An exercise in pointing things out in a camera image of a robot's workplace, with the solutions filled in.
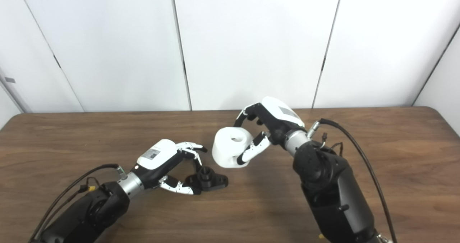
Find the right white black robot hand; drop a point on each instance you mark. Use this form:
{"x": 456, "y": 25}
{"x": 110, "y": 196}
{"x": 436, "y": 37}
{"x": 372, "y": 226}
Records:
{"x": 278, "y": 119}

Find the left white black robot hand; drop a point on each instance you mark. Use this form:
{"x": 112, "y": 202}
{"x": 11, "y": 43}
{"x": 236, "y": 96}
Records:
{"x": 158, "y": 160}

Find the round white cylinder piece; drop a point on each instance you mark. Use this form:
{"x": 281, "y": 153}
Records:
{"x": 226, "y": 149}

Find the black flanged holder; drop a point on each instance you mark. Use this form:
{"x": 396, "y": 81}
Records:
{"x": 215, "y": 182}

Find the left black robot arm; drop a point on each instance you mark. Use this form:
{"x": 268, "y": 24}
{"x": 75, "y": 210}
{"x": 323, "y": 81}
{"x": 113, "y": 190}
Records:
{"x": 86, "y": 214}

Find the small grey wall tag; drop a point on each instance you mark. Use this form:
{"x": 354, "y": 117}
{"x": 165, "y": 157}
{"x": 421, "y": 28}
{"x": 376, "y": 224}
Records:
{"x": 9, "y": 79}

